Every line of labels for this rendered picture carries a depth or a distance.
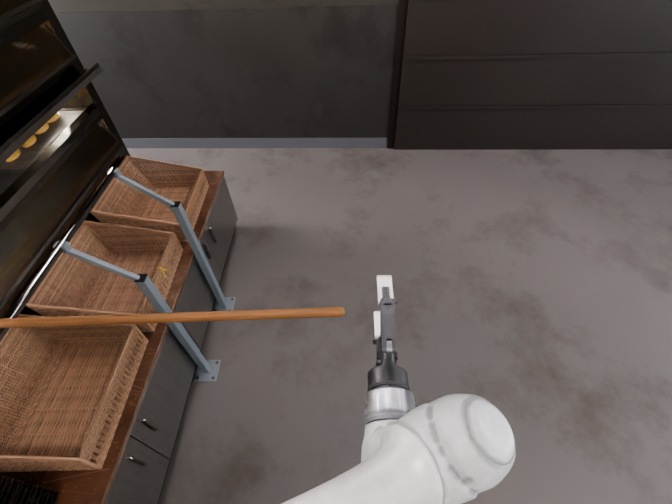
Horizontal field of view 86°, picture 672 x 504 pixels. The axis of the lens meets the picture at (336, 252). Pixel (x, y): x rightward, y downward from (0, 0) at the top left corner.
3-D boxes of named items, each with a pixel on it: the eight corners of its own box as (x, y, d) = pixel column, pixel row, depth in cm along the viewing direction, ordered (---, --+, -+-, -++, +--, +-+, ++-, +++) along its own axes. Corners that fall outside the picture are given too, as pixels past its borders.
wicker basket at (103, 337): (-22, 474, 139) (-87, 457, 118) (53, 341, 176) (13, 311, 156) (103, 471, 138) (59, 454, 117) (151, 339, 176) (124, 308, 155)
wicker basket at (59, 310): (58, 336, 178) (20, 305, 157) (105, 252, 216) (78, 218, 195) (155, 333, 178) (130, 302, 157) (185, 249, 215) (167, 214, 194)
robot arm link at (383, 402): (363, 433, 65) (362, 399, 69) (414, 434, 64) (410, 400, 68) (365, 417, 58) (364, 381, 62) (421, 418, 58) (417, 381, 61)
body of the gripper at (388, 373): (368, 383, 62) (367, 335, 68) (367, 400, 68) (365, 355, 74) (412, 384, 62) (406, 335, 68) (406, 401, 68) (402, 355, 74)
